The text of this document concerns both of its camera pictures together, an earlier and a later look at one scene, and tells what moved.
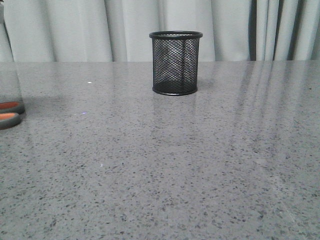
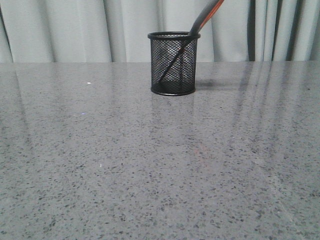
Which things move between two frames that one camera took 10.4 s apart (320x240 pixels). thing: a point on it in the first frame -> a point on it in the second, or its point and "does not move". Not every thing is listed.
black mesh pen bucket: x=175 y=56 does not move
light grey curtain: x=72 y=31 does not move
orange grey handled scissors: x=10 y=113 -> x=194 y=30
